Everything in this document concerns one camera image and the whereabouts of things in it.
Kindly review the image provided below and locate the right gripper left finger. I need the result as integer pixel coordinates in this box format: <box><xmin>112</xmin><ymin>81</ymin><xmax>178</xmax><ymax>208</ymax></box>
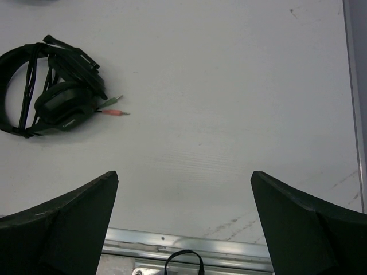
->
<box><xmin>1</xmin><ymin>171</ymin><xmax>118</xmax><ymax>274</ymax></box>

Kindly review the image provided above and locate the black headset with cable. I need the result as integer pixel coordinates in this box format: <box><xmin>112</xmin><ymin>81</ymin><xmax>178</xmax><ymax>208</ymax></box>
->
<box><xmin>1</xmin><ymin>35</ymin><xmax>124</xmax><ymax>139</ymax></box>

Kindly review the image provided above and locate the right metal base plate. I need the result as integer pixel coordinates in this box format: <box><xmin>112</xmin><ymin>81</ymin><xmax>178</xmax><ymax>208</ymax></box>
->
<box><xmin>96</xmin><ymin>254</ymin><xmax>268</xmax><ymax>275</ymax></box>

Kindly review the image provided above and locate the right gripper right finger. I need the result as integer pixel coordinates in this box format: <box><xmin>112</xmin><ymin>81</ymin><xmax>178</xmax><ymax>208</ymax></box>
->
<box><xmin>251</xmin><ymin>171</ymin><xmax>366</xmax><ymax>274</ymax></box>

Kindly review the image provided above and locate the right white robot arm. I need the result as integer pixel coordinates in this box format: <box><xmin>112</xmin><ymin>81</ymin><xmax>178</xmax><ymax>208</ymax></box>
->
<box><xmin>1</xmin><ymin>171</ymin><xmax>366</xmax><ymax>274</ymax></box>

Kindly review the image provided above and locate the metal table edge rail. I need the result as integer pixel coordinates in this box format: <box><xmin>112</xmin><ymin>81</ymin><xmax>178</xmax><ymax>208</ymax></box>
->
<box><xmin>103</xmin><ymin>228</ymin><xmax>271</xmax><ymax>269</ymax></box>

